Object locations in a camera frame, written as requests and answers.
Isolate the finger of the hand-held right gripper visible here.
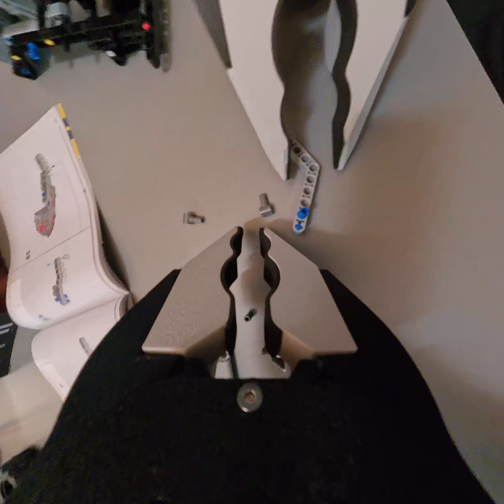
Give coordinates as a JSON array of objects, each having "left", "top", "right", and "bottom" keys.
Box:
[
  {"left": 197, "top": 0, "right": 330, "bottom": 181},
  {"left": 332, "top": 0, "right": 419, "bottom": 171}
]

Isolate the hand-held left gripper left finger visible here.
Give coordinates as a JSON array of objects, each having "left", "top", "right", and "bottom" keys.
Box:
[{"left": 141, "top": 226, "right": 244, "bottom": 373}]

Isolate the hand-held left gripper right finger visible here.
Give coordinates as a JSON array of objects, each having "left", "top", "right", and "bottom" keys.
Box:
[{"left": 259, "top": 228, "right": 358, "bottom": 368}]

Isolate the grey bent toy beam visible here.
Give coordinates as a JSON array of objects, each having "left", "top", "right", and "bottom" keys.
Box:
[{"left": 291, "top": 137, "right": 321, "bottom": 235}]

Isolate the grey desk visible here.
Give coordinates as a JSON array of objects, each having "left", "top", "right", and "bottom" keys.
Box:
[{"left": 0, "top": 0, "right": 504, "bottom": 504}]

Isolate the red white toy truck model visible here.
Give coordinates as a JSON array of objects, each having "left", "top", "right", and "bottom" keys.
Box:
[{"left": 0, "top": 0, "right": 172, "bottom": 80}]

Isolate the white instruction booklet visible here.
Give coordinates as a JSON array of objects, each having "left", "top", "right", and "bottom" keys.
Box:
[{"left": 0, "top": 103, "right": 135, "bottom": 400}]

